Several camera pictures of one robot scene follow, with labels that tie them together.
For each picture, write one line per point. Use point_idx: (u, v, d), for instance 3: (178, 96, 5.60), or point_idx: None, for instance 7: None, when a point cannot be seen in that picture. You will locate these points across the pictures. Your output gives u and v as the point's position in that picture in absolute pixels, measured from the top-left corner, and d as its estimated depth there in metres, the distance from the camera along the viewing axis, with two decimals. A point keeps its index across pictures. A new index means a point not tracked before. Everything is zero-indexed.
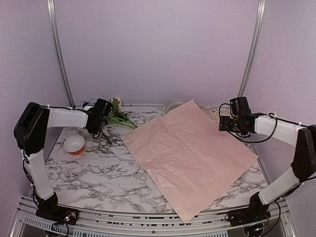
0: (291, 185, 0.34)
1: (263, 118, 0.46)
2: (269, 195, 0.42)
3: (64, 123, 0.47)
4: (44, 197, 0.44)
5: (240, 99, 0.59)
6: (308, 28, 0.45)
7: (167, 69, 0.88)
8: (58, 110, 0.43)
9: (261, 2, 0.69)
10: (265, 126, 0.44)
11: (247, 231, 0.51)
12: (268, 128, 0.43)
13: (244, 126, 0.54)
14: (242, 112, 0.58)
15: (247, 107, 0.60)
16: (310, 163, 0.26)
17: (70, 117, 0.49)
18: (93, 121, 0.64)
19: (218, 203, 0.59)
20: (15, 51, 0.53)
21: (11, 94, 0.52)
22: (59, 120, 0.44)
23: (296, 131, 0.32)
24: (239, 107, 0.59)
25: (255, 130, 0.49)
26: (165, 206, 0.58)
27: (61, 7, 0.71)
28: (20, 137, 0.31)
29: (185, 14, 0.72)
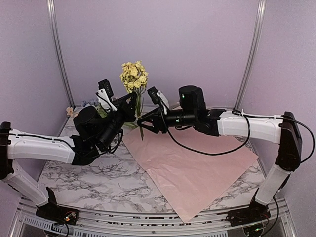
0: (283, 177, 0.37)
1: (226, 118, 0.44)
2: (262, 195, 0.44)
3: (41, 155, 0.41)
4: (38, 203, 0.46)
5: (196, 95, 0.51)
6: (307, 27, 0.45)
7: (167, 69, 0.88)
8: (29, 142, 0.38)
9: (261, 2, 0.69)
10: (231, 124, 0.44)
11: (247, 230, 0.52)
12: (235, 127, 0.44)
13: (205, 130, 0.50)
14: (195, 111, 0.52)
15: (203, 104, 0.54)
16: (296, 156, 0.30)
17: (50, 150, 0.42)
18: (92, 153, 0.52)
19: (218, 203, 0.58)
20: (15, 50, 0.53)
21: (11, 94, 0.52)
22: (28, 152, 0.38)
23: (278, 129, 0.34)
24: (195, 103, 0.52)
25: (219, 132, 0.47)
26: (165, 206, 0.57)
27: (61, 8, 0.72)
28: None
29: (185, 14, 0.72)
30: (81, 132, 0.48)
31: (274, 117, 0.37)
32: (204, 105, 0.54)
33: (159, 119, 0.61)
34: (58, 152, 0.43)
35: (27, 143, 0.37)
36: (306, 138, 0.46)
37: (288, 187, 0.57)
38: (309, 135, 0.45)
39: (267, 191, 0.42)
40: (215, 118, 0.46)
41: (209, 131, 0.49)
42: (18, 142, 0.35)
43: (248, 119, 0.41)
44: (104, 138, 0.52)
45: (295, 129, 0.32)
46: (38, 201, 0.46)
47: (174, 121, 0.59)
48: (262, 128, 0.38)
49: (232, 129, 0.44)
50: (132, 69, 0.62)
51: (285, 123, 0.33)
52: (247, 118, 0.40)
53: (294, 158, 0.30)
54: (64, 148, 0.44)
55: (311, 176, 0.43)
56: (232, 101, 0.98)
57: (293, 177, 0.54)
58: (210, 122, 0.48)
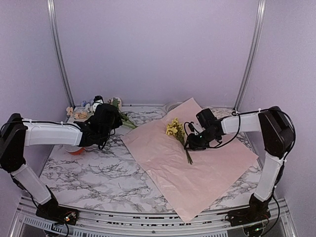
0: (276, 170, 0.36)
1: (226, 118, 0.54)
2: (258, 188, 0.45)
3: (53, 140, 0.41)
4: (41, 201, 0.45)
5: (205, 112, 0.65)
6: (307, 27, 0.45)
7: (167, 69, 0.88)
8: (43, 127, 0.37)
9: (261, 2, 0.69)
10: (230, 120, 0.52)
11: (247, 230, 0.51)
12: (232, 125, 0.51)
13: (214, 132, 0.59)
14: (209, 122, 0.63)
15: (213, 116, 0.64)
16: (280, 138, 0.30)
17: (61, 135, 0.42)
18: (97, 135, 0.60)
19: (218, 203, 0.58)
20: (15, 50, 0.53)
21: (11, 94, 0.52)
22: (44, 137, 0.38)
23: (256, 115, 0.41)
24: (206, 119, 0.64)
25: (224, 132, 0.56)
26: (165, 206, 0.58)
27: (61, 8, 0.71)
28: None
29: (185, 13, 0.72)
30: (98, 114, 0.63)
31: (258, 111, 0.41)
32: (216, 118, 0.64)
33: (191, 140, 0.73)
34: (67, 135, 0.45)
35: (42, 128, 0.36)
36: (305, 138, 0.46)
37: (288, 187, 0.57)
38: (307, 135, 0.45)
39: (262, 186, 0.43)
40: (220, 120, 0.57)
41: (216, 132, 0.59)
42: (35, 128, 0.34)
43: (240, 115, 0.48)
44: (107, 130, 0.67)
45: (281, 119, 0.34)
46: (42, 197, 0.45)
47: (198, 137, 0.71)
48: (249, 120, 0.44)
49: (232, 128, 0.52)
50: (169, 133, 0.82)
51: (267, 111, 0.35)
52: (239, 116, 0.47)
53: (277, 140, 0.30)
54: (73, 130, 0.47)
55: (311, 177, 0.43)
56: (231, 101, 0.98)
57: (293, 177, 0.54)
58: (217, 124, 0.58)
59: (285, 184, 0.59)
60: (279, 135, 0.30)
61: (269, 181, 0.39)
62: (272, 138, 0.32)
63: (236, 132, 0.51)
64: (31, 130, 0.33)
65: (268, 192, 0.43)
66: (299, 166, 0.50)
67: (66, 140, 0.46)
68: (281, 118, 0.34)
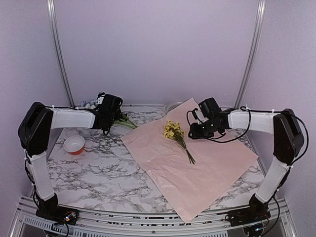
0: (281, 175, 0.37)
1: (234, 112, 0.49)
2: (261, 190, 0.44)
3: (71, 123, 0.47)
4: (44, 197, 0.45)
5: (209, 101, 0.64)
6: (308, 27, 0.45)
7: (167, 70, 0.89)
8: (63, 111, 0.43)
9: (261, 2, 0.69)
10: (238, 115, 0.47)
11: (247, 231, 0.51)
12: (240, 121, 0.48)
13: (219, 124, 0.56)
14: (213, 112, 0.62)
15: (216, 106, 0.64)
16: (291, 145, 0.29)
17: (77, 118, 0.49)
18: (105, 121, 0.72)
19: (218, 203, 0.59)
20: (15, 50, 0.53)
21: (11, 94, 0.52)
22: (65, 121, 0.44)
23: (271, 119, 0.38)
24: (209, 108, 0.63)
25: (230, 126, 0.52)
26: (165, 206, 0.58)
27: (61, 8, 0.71)
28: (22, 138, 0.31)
29: (185, 14, 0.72)
30: (104, 104, 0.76)
31: (273, 111, 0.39)
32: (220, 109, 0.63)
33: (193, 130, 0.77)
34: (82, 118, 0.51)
35: (63, 112, 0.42)
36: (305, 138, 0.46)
37: (287, 187, 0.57)
38: (307, 136, 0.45)
39: (265, 188, 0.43)
40: (226, 113, 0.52)
41: (221, 124, 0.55)
42: (58, 111, 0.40)
43: (250, 111, 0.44)
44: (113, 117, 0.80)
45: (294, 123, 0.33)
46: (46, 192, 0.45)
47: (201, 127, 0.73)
48: (260, 120, 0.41)
49: (240, 123, 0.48)
50: (166, 137, 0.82)
51: (282, 115, 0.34)
52: (250, 112, 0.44)
53: (289, 146, 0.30)
54: (87, 114, 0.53)
55: (311, 177, 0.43)
56: (231, 101, 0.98)
57: (292, 178, 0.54)
58: (222, 116, 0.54)
59: (284, 184, 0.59)
60: (291, 141, 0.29)
61: (273, 184, 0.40)
62: (285, 144, 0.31)
63: (244, 128, 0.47)
64: (56, 112, 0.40)
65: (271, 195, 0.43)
66: (299, 166, 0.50)
67: (82, 123, 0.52)
68: (294, 123, 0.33)
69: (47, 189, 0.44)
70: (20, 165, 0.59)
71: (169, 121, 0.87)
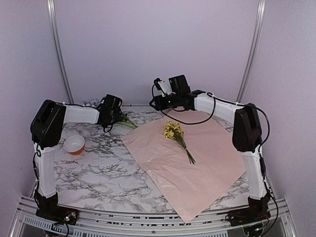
0: (256, 162, 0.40)
1: (201, 97, 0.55)
2: (251, 187, 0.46)
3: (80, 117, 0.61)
4: (46, 194, 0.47)
5: (179, 79, 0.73)
6: (308, 27, 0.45)
7: (167, 70, 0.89)
8: (73, 107, 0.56)
9: (261, 2, 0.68)
10: (205, 101, 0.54)
11: (247, 231, 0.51)
12: (204, 104, 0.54)
13: (185, 104, 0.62)
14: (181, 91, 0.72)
15: (184, 85, 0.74)
16: (248, 137, 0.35)
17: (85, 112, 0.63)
18: (107, 117, 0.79)
19: (218, 203, 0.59)
20: (14, 51, 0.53)
21: (11, 94, 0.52)
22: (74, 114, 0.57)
23: (233, 112, 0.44)
24: (178, 86, 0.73)
25: (195, 107, 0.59)
26: (165, 206, 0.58)
27: (61, 8, 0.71)
28: (39, 132, 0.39)
29: (185, 14, 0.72)
30: (106, 102, 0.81)
31: (236, 104, 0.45)
32: (187, 87, 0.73)
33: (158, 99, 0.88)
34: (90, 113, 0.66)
35: (73, 108, 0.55)
36: (305, 139, 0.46)
37: (287, 187, 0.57)
38: (307, 137, 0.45)
39: (253, 183, 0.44)
40: (193, 96, 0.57)
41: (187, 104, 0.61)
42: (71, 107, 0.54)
43: (215, 100, 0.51)
44: (115, 116, 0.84)
45: (254, 115, 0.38)
46: (50, 189, 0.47)
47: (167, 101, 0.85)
48: (223, 110, 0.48)
49: (204, 106, 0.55)
50: (166, 137, 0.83)
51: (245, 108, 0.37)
52: (215, 100, 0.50)
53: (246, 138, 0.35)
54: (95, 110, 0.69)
55: (310, 177, 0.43)
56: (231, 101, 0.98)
57: (292, 178, 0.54)
58: (189, 98, 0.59)
59: (284, 184, 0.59)
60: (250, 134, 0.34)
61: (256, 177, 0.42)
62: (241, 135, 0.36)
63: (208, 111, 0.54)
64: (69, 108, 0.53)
65: (260, 188, 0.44)
66: (299, 166, 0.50)
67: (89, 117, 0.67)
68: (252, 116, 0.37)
69: (49, 185, 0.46)
70: (20, 165, 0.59)
71: (169, 121, 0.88)
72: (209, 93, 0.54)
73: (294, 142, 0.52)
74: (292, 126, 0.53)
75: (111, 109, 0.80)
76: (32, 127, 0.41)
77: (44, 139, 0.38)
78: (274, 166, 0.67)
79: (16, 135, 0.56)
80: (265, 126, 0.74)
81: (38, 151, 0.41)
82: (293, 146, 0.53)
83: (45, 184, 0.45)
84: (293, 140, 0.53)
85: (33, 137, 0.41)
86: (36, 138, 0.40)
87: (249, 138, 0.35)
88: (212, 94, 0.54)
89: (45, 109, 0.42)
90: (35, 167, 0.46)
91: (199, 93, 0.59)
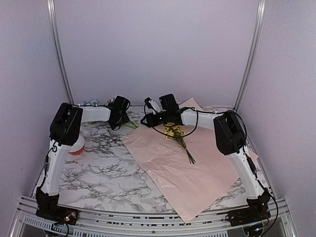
0: (244, 162, 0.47)
1: (185, 112, 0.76)
2: (246, 188, 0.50)
3: (92, 117, 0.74)
4: (49, 192, 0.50)
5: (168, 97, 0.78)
6: (308, 28, 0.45)
7: (166, 69, 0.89)
8: (88, 108, 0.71)
9: (261, 2, 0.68)
10: (189, 116, 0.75)
11: (247, 231, 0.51)
12: (190, 117, 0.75)
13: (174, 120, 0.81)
14: (171, 108, 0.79)
15: (173, 102, 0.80)
16: (228, 141, 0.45)
17: (95, 112, 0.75)
18: (117, 116, 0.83)
19: (218, 203, 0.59)
20: (14, 51, 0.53)
21: (11, 94, 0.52)
22: (90, 115, 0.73)
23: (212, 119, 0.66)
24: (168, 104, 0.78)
25: (182, 122, 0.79)
26: (165, 206, 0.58)
27: (60, 8, 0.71)
28: (61, 131, 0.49)
29: (185, 14, 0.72)
30: (117, 102, 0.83)
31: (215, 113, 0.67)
32: (176, 104, 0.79)
33: (150, 118, 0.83)
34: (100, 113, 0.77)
35: (88, 110, 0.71)
36: (305, 139, 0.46)
37: (287, 187, 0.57)
38: (307, 136, 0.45)
39: (247, 182, 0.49)
40: (179, 113, 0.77)
41: (176, 120, 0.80)
42: (86, 109, 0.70)
43: (198, 112, 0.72)
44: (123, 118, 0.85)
45: (234, 122, 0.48)
46: (54, 187, 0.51)
47: (158, 118, 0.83)
48: (205, 118, 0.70)
49: (189, 119, 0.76)
50: (167, 138, 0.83)
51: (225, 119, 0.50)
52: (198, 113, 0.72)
53: (227, 142, 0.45)
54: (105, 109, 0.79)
55: (310, 177, 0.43)
56: (231, 100, 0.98)
57: (292, 178, 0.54)
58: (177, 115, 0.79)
59: (284, 184, 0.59)
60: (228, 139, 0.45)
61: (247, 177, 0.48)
62: (224, 140, 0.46)
63: (191, 122, 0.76)
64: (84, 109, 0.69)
65: (255, 187, 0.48)
66: (299, 166, 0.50)
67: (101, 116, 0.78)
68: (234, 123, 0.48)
69: (53, 183, 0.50)
70: (20, 165, 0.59)
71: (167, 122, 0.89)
72: (192, 107, 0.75)
73: (295, 143, 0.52)
74: (292, 127, 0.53)
75: (121, 109, 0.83)
76: (51, 128, 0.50)
77: (66, 138, 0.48)
78: (274, 166, 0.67)
79: (17, 135, 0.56)
80: (265, 126, 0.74)
81: (55, 147, 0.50)
82: (294, 146, 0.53)
83: (51, 181, 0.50)
84: (294, 140, 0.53)
85: (53, 135, 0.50)
86: (55, 136, 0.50)
87: (230, 142, 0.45)
88: (194, 108, 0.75)
89: (62, 112, 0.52)
90: (47, 162, 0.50)
91: (185, 109, 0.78)
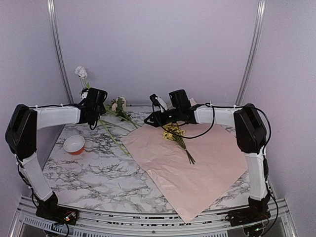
0: (260, 163, 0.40)
1: (199, 109, 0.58)
2: (252, 187, 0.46)
3: (55, 121, 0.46)
4: (42, 197, 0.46)
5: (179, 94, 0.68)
6: (308, 27, 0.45)
7: (166, 69, 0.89)
8: (47, 109, 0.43)
9: (261, 2, 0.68)
10: (205, 113, 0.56)
11: (247, 231, 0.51)
12: (206, 114, 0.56)
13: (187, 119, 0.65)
14: (181, 105, 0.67)
15: (184, 97, 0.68)
16: (252, 137, 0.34)
17: (62, 113, 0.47)
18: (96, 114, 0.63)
19: (218, 203, 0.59)
20: (14, 51, 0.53)
21: (11, 94, 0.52)
22: (50, 119, 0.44)
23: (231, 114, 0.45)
24: (179, 101, 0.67)
25: (197, 120, 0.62)
26: (165, 206, 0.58)
27: (60, 8, 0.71)
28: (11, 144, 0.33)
29: (184, 14, 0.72)
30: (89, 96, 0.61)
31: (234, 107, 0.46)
32: (188, 102, 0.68)
33: (159, 115, 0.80)
34: (67, 114, 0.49)
35: (48, 110, 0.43)
36: (305, 139, 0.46)
37: (287, 187, 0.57)
38: (307, 136, 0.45)
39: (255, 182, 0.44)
40: (193, 109, 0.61)
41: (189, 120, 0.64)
42: (42, 111, 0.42)
43: (214, 108, 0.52)
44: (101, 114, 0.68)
45: (255, 116, 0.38)
46: (45, 192, 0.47)
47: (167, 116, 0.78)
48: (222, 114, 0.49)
49: (205, 117, 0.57)
50: (166, 138, 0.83)
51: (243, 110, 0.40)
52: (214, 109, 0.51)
53: (250, 139, 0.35)
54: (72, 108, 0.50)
55: (310, 177, 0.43)
56: (232, 101, 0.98)
57: (292, 178, 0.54)
58: (189, 113, 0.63)
59: (284, 184, 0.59)
60: (252, 134, 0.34)
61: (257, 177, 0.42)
62: (246, 137, 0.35)
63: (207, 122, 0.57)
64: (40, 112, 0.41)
65: (260, 188, 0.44)
66: (299, 166, 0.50)
67: (67, 119, 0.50)
68: (255, 116, 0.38)
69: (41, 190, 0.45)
70: None
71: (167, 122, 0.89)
72: (207, 103, 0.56)
73: (295, 143, 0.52)
74: (293, 127, 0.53)
75: (97, 104, 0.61)
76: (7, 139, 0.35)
77: (17, 152, 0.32)
78: (274, 167, 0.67)
79: None
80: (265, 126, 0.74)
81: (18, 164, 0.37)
82: (294, 146, 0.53)
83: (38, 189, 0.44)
84: (293, 140, 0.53)
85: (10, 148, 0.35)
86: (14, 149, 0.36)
87: (255, 140, 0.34)
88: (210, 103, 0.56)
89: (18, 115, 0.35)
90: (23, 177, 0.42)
91: (198, 106, 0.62)
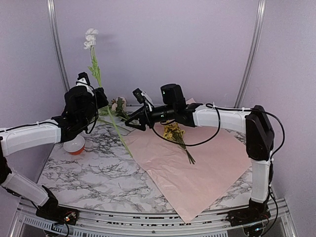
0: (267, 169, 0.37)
1: (200, 110, 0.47)
2: (254, 190, 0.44)
3: (29, 143, 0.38)
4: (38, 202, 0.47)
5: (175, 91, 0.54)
6: (308, 27, 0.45)
7: (166, 69, 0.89)
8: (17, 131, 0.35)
9: (261, 2, 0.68)
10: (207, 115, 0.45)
11: (247, 231, 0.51)
12: (208, 117, 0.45)
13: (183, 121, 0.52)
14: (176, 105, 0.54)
15: (180, 96, 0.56)
16: (264, 144, 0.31)
17: (37, 134, 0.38)
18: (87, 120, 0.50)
19: (217, 203, 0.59)
20: (14, 50, 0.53)
21: (11, 94, 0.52)
22: (23, 142, 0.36)
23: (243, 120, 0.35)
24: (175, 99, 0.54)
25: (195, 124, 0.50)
26: (165, 206, 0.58)
27: (60, 8, 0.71)
28: None
29: (184, 14, 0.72)
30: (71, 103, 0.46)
31: (243, 110, 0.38)
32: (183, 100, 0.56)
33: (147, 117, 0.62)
34: (44, 135, 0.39)
35: (17, 134, 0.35)
36: (304, 139, 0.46)
37: (287, 187, 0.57)
38: (307, 136, 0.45)
39: (258, 187, 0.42)
40: (191, 110, 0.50)
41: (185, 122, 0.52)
42: (9, 135, 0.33)
43: (218, 109, 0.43)
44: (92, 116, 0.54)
45: (265, 119, 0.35)
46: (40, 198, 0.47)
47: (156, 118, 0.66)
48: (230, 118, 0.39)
49: (206, 120, 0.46)
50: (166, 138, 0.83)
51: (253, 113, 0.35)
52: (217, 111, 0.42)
53: (261, 146, 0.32)
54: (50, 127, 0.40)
55: (310, 177, 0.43)
56: (232, 101, 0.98)
57: (292, 178, 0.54)
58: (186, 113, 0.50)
59: (284, 184, 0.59)
60: (264, 141, 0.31)
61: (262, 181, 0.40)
62: (257, 143, 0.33)
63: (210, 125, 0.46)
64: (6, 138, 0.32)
65: (264, 192, 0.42)
66: (299, 166, 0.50)
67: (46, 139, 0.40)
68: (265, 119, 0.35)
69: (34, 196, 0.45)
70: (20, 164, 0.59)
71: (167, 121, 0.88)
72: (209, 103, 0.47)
73: (295, 143, 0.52)
74: (293, 127, 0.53)
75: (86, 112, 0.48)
76: None
77: None
78: (274, 167, 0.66)
79: None
80: None
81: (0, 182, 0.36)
82: (294, 146, 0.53)
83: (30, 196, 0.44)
84: (293, 140, 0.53)
85: None
86: None
87: (266, 146, 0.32)
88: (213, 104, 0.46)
89: None
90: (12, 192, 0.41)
91: (196, 106, 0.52)
